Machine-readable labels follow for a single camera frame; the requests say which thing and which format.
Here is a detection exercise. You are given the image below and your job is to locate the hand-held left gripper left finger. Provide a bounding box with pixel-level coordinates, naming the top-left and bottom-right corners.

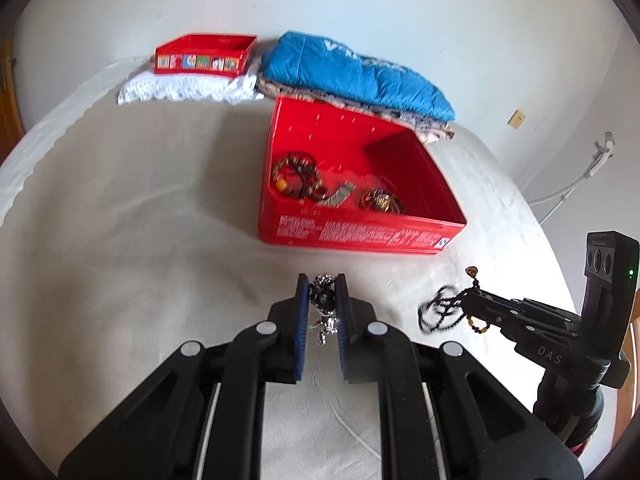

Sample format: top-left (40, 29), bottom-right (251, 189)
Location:
top-left (57, 273), bottom-right (310, 480)

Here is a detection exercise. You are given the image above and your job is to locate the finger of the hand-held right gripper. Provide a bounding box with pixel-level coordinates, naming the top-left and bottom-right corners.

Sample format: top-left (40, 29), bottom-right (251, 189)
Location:
top-left (462, 290), bottom-right (525, 342)

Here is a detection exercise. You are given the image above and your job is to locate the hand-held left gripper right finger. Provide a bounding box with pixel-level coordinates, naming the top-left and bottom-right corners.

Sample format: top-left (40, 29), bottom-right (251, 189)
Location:
top-left (334, 273), bottom-right (583, 480)

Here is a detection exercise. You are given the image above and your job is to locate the silver chain with pendant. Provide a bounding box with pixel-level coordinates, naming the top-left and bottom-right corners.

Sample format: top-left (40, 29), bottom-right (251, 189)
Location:
top-left (307, 272), bottom-right (343, 348)

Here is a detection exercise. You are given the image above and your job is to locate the black bead necklace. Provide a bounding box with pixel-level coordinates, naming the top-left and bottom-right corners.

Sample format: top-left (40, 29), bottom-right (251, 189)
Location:
top-left (417, 266), bottom-right (493, 338)

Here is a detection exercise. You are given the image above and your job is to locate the large red box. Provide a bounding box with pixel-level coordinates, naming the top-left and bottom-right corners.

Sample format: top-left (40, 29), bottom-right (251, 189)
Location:
top-left (257, 95), bottom-right (468, 256)

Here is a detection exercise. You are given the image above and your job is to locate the brown bead bracelet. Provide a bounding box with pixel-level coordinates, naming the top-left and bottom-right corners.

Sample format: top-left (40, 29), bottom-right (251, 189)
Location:
top-left (271, 150), bottom-right (328, 203)

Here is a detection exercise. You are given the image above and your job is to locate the brown wooden furniture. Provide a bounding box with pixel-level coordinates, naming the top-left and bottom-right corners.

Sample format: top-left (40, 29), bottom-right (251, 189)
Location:
top-left (612, 305), bottom-right (640, 456)

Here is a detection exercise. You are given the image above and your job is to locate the gold and red bangle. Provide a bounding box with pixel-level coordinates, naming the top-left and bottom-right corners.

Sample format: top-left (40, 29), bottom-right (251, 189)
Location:
top-left (359, 187), bottom-right (407, 215)

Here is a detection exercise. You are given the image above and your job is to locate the beige floral quilt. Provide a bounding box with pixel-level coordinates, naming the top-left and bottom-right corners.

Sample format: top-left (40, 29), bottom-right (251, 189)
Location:
top-left (256, 74), bottom-right (456, 145)

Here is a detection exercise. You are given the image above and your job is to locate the blue quilted jacket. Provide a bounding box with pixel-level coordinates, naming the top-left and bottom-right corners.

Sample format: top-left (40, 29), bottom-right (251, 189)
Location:
top-left (261, 30), bottom-right (457, 122)

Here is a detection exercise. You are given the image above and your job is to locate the white lace cloth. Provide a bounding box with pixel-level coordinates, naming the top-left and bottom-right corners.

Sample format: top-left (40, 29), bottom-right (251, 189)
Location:
top-left (117, 57), bottom-right (265, 107)

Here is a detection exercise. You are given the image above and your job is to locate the brown wooden door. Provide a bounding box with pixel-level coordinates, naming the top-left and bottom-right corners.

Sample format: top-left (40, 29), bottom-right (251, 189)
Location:
top-left (0, 35), bottom-right (26, 161)

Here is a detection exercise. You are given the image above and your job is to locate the silver link bracelet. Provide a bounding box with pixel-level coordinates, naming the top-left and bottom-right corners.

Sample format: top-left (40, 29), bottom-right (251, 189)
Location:
top-left (317, 182), bottom-right (356, 207)

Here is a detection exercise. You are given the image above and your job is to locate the white wall pipe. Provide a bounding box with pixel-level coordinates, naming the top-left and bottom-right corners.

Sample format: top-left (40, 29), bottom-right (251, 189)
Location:
top-left (527, 131), bottom-right (617, 223)

